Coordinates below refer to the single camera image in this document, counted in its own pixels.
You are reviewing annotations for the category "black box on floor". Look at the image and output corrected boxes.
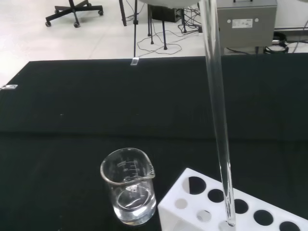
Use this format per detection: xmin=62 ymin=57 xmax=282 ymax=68
xmin=152 ymin=7 xmax=181 ymax=23

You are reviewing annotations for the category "dark table leg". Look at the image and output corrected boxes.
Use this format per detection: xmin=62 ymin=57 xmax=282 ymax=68
xmin=118 ymin=0 xmax=128 ymax=27

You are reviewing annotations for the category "black tripod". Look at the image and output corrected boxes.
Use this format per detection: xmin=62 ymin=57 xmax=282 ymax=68
xmin=147 ymin=4 xmax=169 ymax=51

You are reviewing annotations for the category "black office chair base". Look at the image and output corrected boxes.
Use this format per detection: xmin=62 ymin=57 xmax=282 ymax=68
xmin=45 ymin=0 xmax=104 ymax=28

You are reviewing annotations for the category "thin black stand pole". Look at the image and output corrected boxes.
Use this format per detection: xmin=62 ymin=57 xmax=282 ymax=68
xmin=132 ymin=0 xmax=140 ymax=58

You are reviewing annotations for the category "coiled black cable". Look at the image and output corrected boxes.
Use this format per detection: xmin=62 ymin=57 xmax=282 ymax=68
xmin=263 ymin=31 xmax=289 ymax=54

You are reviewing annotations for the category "white test tube rack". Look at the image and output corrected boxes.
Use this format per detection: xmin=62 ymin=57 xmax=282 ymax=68
xmin=157 ymin=167 xmax=308 ymax=231

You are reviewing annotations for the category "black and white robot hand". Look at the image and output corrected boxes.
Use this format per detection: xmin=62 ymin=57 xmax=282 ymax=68
xmin=139 ymin=0 xmax=200 ymax=7

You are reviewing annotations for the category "clear glass beaker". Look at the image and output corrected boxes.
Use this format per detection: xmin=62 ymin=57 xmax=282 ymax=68
xmin=100 ymin=147 xmax=157 ymax=226

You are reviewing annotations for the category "thin grey floor cable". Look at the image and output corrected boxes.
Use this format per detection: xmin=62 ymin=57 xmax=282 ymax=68
xmin=136 ymin=30 xmax=184 ymax=55

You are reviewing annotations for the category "grey metal cabinet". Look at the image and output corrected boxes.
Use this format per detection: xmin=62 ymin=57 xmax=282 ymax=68
xmin=216 ymin=0 xmax=278 ymax=55

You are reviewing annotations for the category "black bench cloth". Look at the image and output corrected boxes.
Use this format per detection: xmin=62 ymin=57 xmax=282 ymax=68
xmin=0 ymin=52 xmax=308 ymax=231

